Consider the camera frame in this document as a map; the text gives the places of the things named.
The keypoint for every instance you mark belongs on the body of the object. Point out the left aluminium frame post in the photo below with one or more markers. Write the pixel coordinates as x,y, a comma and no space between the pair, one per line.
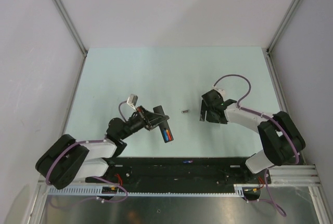
59,5

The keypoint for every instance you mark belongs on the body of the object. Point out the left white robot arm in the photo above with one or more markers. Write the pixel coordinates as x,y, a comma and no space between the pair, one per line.
68,159

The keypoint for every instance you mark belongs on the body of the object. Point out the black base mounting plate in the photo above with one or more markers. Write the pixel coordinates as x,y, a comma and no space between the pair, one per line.
240,161

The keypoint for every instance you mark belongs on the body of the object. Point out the red orange AAA battery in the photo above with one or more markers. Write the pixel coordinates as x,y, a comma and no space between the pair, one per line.
169,135

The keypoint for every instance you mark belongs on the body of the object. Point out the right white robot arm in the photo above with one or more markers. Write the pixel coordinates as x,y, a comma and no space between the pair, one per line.
280,138

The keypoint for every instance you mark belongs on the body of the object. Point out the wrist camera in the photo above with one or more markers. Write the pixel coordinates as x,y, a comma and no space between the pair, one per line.
222,92
132,101

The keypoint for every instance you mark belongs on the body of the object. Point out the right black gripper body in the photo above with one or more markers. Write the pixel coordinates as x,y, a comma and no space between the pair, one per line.
220,120

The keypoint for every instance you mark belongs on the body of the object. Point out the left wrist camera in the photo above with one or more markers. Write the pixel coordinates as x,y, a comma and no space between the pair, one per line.
132,101

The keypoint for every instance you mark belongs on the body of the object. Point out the right aluminium frame post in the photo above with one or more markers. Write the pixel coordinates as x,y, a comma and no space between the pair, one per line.
288,16

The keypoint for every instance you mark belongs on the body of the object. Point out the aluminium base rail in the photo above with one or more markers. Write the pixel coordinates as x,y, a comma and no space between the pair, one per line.
292,174

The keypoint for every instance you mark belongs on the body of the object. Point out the aluminium frame post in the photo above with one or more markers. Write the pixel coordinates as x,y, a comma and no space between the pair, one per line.
59,5
288,16

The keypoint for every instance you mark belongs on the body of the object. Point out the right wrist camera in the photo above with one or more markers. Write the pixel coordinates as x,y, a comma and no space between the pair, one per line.
222,92

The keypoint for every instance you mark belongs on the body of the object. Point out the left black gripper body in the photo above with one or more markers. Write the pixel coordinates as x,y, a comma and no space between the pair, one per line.
137,122

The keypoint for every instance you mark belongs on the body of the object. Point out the black remote control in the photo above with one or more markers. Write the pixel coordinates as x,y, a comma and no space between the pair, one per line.
164,125

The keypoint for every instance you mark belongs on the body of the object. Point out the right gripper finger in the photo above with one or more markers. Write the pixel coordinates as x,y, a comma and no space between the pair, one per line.
210,117
203,110

